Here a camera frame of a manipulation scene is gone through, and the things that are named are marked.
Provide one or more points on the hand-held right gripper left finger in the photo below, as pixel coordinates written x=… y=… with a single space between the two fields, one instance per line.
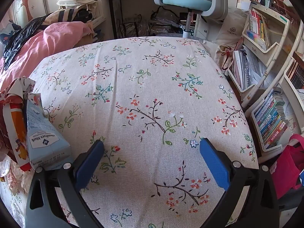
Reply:
x=89 y=163

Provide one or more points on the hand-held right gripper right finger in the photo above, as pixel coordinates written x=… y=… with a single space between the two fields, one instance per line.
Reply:
x=213 y=163

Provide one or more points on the light blue milk carton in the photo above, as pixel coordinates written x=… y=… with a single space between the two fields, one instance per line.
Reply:
x=45 y=137

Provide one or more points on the red and white wrapper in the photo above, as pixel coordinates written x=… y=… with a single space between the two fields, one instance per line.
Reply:
x=14 y=123

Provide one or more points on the row of colourful children's books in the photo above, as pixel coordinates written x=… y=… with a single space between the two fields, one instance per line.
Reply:
x=270 y=121

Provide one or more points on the red fabric bag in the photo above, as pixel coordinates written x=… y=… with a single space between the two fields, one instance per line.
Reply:
x=287 y=166

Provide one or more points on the floral tablecloth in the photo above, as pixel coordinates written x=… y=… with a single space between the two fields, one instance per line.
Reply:
x=142 y=87

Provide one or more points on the stack of magazines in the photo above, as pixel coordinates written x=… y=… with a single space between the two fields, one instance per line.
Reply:
x=247 y=68

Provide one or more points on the row of dark books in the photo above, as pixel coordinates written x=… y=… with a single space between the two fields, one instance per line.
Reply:
x=296 y=73

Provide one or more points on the pink blanket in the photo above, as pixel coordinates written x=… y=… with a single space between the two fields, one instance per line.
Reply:
x=35 y=47

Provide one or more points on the white bookshelf rack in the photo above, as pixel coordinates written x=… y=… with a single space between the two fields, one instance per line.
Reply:
x=275 y=49

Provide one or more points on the white tote bag tree print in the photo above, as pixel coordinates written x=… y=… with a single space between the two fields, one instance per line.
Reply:
x=232 y=30

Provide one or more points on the white drawer cabinet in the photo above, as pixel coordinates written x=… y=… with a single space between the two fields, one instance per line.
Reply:
x=206 y=28

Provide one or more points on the clear plastic bag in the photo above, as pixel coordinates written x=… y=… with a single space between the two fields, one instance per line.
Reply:
x=133 y=27

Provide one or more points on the row of red spine books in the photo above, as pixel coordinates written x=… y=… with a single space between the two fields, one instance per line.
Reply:
x=257 y=26

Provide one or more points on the black puffer jacket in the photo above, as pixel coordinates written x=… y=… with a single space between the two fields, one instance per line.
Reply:
x=21 y=35

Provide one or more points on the pile of plastic-wrapped items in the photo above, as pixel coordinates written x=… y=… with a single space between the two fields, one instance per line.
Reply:
x=166 y=26

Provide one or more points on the striped beige cloth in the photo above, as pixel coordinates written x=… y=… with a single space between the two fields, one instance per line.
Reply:
x=64 y=14

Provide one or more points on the blue cartoon print cloth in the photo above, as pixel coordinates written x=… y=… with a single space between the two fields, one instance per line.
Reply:
x=6 y=30

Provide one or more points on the cream cloth bag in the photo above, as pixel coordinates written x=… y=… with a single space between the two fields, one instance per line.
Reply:
x=76 y=1

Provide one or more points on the blue and grey office chair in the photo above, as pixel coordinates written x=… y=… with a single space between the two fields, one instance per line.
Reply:
x=187 y=1

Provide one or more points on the wardrobe with tree print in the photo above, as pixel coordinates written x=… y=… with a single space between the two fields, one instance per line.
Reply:
x=35 y=0

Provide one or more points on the black picture frame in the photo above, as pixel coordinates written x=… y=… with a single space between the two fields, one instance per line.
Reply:
x=116 y=16

